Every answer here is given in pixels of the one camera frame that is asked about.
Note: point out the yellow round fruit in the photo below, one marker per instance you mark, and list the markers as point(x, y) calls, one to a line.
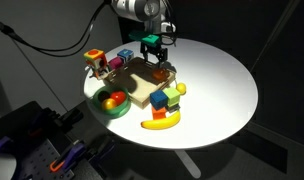
point(108, 104)

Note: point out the multicolour toy cube on stand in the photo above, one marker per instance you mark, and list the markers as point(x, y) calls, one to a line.
point(97, 61)

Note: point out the orange cube block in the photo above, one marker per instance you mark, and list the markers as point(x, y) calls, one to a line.
point(159, 114)

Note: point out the magenta cube block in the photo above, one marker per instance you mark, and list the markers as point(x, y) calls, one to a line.
point(115, 63)

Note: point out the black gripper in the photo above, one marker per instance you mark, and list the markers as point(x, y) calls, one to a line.
point(160, 53)

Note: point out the perforated metal breadboard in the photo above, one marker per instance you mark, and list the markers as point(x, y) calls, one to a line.
point(33, 163)

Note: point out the orange fruit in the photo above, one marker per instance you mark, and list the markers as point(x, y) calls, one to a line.
point(160, 74)

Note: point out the red apple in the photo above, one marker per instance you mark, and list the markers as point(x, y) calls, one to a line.
point(118, 96)

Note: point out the dark purple plum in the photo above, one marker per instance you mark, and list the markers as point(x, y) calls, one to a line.
point(103, 95)

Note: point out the white table pedestal leg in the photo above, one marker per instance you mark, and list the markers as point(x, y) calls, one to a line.
point(189, 163)

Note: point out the green bowl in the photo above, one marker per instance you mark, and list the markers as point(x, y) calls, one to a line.
point(120, 109)

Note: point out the yellow banana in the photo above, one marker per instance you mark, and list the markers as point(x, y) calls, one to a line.
point(163, 123)

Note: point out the blue cube block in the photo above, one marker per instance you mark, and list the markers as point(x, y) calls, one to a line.
point(158, 99)

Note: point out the blue number cube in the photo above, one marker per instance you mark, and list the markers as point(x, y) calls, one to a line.
point(126, 55)

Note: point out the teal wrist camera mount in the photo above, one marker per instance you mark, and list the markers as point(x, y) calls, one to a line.
point(144, 37)

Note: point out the purple orange clamp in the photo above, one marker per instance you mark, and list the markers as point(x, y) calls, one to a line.
point(68, 158)

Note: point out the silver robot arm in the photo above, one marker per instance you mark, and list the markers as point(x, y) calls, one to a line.
point(159, 27)

